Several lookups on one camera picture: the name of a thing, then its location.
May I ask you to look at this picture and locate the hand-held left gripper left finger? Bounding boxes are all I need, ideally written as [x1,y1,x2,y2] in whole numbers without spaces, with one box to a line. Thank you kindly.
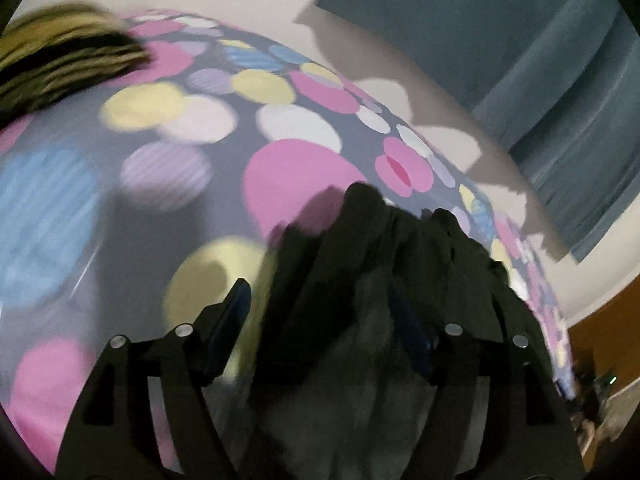
[55,277,253,480]

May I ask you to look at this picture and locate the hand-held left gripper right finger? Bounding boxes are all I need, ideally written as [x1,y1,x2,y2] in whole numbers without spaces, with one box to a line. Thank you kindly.
[387,280,587,480]

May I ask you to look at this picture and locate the black garment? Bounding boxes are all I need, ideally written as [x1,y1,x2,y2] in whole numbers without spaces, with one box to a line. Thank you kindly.
[239,181,557,480]

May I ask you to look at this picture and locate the brown wooden furniture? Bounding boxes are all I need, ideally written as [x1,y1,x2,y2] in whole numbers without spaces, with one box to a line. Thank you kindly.
[567,274,640,472]

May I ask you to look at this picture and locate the dotted colourful bed sheet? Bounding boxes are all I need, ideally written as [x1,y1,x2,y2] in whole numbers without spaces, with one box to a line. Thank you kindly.
[0,7,576,476]

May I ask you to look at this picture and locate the blue curtain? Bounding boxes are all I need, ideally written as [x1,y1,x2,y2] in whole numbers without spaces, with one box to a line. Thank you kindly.
[315,0,640,264]

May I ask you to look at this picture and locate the striped brown pillow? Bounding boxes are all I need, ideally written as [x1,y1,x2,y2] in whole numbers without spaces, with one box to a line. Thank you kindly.
[0,2,154,124]

